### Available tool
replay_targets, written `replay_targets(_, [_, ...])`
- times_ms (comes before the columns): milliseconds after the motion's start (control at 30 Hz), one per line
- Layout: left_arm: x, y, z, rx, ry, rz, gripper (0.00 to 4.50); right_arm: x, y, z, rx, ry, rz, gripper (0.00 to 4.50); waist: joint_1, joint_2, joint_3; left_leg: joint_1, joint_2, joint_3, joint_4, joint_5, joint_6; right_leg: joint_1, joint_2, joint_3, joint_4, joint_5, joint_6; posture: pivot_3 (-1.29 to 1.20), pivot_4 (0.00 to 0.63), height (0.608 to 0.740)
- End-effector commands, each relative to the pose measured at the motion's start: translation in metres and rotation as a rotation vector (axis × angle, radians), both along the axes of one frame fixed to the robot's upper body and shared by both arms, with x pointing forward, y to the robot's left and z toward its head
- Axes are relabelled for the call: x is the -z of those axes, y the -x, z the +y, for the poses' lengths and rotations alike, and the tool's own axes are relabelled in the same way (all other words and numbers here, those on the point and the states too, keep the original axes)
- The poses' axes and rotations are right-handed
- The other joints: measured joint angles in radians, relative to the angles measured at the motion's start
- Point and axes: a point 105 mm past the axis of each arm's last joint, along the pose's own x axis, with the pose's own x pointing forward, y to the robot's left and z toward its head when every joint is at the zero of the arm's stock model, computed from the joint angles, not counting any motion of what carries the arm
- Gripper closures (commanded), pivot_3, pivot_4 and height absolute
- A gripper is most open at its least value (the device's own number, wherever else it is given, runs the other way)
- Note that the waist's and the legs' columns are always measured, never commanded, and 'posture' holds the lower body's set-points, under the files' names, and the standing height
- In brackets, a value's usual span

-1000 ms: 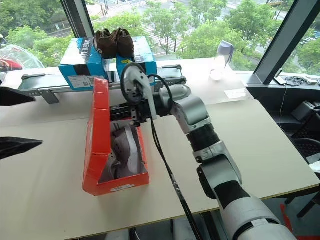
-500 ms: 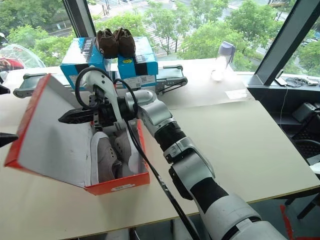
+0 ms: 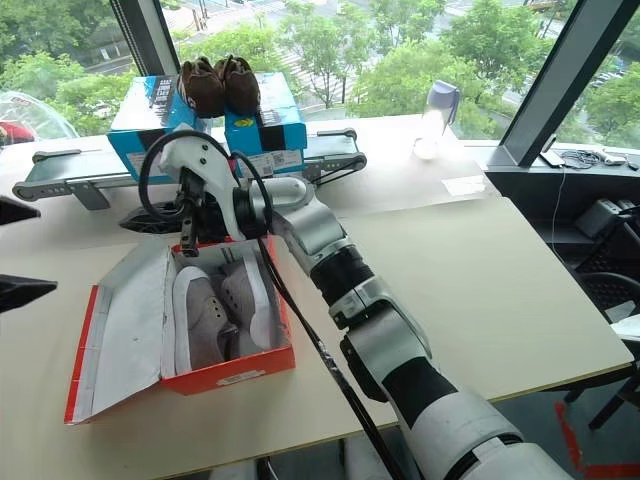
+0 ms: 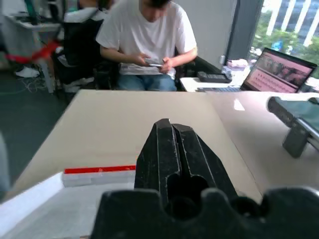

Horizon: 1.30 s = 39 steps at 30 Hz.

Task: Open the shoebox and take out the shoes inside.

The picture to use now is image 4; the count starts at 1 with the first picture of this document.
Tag pink cloth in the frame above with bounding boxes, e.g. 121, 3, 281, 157
226, 59, 250, 68

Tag person's right hand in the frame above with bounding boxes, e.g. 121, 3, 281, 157
134, 53, 153, 66

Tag person's left hand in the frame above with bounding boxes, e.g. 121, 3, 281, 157
160, 56, 176, 75

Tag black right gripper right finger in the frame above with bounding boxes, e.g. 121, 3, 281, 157
172, 123, 238, 200

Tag white side table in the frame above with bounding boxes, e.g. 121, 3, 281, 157
179, 65, 253, 93

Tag white desk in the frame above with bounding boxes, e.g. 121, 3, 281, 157
3, 14, 63, 94

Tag white shoebox with red stripe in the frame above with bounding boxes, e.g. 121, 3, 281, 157
0, 164, 137, 239

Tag black keypad device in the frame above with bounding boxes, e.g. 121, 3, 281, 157
197, 71, 233, 84

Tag white sneakers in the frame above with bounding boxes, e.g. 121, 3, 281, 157
14, 66, 41, 78

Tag seated man in white t-shirt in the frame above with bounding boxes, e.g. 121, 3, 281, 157
96, 0, 199, 92

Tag silver smartphone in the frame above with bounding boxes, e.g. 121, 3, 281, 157
144, 58, 164, 68

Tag red strap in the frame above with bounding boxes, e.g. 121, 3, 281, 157
5, 40, 62, 63

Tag open laptop with pink screen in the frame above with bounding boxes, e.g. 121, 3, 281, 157
196, 47, 318, 94

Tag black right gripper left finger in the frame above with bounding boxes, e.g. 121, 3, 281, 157
134, 119, 181, 200

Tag black armchair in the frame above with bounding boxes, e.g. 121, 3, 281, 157
93, 48, 222, 92

